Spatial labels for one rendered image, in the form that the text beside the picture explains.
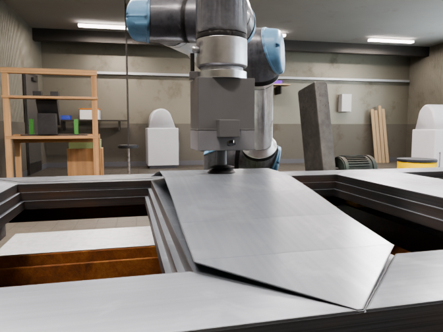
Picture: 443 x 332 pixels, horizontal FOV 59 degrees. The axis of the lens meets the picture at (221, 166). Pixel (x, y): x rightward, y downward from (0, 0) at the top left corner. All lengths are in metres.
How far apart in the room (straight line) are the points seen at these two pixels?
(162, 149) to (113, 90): 2.05
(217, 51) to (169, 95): 9.92
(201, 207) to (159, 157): 9.21
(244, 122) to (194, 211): 0.20
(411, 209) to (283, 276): 0.50
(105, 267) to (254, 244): 0.49
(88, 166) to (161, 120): 2.63
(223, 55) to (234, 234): 0.28
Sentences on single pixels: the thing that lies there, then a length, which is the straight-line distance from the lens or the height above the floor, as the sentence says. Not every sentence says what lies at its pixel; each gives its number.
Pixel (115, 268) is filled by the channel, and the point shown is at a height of 0.71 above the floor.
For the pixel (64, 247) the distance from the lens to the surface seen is 1.08.
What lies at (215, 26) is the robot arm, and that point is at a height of 1.12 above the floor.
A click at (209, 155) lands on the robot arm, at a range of 1.33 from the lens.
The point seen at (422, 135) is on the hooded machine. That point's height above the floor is 0.86.
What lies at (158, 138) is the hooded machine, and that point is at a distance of 9.61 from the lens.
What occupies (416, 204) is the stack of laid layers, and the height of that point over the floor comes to 0.85.
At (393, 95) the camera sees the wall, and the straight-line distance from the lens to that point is 12.75.
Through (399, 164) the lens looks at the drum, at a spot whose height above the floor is 0.58.
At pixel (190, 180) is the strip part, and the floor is 0.91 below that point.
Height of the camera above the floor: 0.98
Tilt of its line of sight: 5 degrees down
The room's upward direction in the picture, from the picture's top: straight up
